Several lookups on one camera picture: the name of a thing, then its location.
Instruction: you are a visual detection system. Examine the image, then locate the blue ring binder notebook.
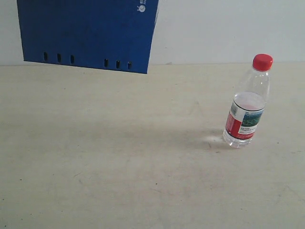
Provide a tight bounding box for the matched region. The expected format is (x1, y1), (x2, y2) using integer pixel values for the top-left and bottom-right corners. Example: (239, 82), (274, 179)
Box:
(17, 0), (159, 73)

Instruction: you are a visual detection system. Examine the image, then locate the clear plastic water bottle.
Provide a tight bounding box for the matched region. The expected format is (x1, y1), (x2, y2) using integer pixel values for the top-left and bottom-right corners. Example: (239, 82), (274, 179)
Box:
(223, 53), (274, 148)

